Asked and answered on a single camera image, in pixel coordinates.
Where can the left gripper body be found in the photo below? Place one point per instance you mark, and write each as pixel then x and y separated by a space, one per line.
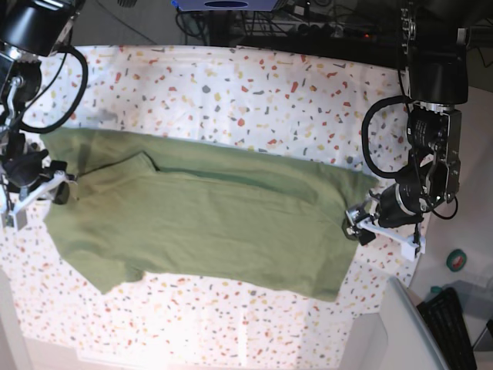
pixel 398 205

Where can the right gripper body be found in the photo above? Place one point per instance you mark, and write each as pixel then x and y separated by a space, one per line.
pixel 26 170

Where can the green t-shirt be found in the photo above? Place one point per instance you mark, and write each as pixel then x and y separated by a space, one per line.
pixel 146 204

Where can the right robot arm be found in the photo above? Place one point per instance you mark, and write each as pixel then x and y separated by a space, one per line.
pixel 30 32

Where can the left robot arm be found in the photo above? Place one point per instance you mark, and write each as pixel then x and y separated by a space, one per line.
pixel 435 47

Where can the green tape roll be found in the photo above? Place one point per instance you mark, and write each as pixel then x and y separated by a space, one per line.
pixel 456 260

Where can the black keyboard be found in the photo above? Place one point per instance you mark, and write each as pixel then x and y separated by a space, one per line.
pixel 443 316

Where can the grey plastic bin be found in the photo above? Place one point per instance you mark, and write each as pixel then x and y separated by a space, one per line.
pixel 410 344

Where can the terrazzo pattern table cloth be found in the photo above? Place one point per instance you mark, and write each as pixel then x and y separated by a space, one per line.
pixel 271 102

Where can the blue box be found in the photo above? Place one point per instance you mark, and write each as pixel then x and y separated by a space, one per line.
pixel 225 5

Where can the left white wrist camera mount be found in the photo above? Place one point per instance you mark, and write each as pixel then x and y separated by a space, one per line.
pixel 364 216

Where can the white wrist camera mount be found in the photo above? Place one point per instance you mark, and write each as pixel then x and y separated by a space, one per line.
pixel 364 216
pixel 14 214

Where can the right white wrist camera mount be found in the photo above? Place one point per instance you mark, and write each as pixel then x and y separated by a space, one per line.
pixel 14 214

